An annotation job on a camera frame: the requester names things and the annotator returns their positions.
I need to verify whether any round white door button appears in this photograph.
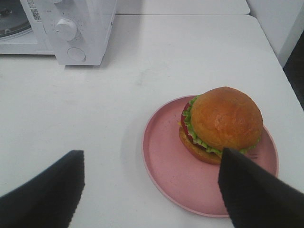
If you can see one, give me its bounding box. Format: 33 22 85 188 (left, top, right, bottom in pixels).
67 47 86 62

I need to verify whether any burger with lettuce and tomato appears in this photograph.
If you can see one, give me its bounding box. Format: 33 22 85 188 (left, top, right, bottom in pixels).
179 86 263 165

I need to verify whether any pink round plate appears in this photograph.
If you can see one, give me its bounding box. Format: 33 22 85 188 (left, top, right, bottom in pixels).
142 95 279 218

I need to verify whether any glass microwave turntable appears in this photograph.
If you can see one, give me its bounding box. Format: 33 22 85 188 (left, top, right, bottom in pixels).
0 0 31 38

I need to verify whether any white timer knob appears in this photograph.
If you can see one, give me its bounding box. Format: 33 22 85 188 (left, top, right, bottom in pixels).
55 18 78 41

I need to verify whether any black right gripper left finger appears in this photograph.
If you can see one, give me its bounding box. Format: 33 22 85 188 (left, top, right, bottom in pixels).
0 150 85 228

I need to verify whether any white microwave oven body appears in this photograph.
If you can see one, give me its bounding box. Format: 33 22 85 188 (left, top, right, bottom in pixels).
0 0 117 66

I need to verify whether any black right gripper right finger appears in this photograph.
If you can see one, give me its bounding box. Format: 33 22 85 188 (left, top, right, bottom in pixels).
218 148 304 228

